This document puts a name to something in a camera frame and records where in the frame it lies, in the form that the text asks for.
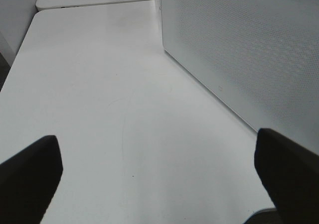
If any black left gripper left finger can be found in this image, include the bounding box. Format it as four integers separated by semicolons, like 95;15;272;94
0;135;63;224

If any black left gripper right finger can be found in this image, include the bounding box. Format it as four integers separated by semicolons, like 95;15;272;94
254;128;319;224

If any white microwave door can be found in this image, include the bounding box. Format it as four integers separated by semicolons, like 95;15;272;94
160;0;319;153

